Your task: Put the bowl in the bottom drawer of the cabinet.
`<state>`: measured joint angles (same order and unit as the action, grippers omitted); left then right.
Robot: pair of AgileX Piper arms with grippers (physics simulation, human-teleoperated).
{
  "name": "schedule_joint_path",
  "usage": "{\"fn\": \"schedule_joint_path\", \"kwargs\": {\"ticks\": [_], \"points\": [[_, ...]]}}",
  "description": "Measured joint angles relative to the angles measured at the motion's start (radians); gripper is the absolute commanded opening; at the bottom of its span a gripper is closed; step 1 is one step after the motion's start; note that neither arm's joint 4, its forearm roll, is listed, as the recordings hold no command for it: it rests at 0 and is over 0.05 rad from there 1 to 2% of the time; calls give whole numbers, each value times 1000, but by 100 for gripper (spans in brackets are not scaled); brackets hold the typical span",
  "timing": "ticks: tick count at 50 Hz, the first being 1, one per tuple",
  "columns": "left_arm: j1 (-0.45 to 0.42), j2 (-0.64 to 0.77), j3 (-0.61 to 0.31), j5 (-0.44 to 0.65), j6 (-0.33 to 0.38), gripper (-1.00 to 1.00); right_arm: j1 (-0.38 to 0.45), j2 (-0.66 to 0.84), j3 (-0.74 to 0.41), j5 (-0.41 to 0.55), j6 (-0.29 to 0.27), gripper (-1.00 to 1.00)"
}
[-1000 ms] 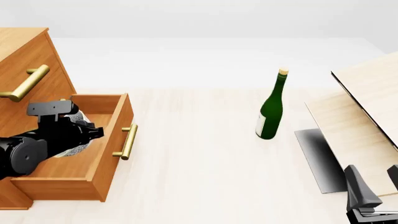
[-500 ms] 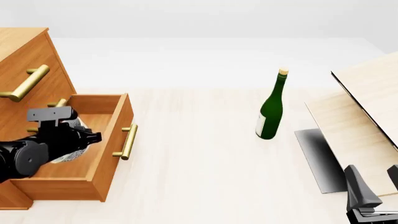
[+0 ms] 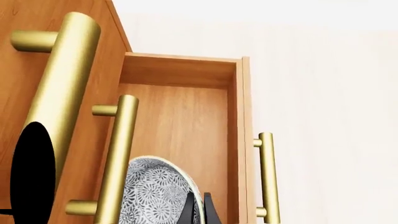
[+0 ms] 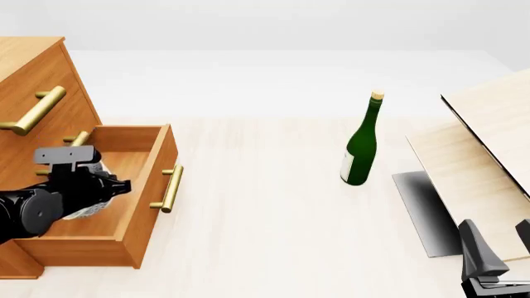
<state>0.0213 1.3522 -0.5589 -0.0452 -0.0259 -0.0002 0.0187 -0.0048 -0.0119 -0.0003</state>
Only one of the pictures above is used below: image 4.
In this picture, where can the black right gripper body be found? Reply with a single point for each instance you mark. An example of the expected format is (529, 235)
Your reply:
(497, 290)

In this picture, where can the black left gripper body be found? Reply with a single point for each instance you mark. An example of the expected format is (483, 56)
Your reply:
(83, 186)

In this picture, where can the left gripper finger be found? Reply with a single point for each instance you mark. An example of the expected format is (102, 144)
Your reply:
(121, 187)

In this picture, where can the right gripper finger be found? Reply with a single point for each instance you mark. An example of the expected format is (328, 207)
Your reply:
(525, 232)
(480, 254)

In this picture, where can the open wooden drawer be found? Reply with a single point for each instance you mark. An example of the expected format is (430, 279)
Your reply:
(141, 192)

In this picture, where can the plain wooden drawer front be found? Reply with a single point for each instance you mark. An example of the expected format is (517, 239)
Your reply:
(58, 71)
(62, 124)

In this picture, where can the wooden cabinet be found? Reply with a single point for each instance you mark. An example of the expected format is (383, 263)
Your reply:
(25, 59)

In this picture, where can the small grey mounting plate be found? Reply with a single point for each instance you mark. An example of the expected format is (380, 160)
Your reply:
(62, 154)

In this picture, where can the pale wooden rack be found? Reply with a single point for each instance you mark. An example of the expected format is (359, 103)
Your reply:
(468, 167)

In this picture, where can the green wine bottle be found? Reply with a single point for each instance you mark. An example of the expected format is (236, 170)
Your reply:
(361, 149)

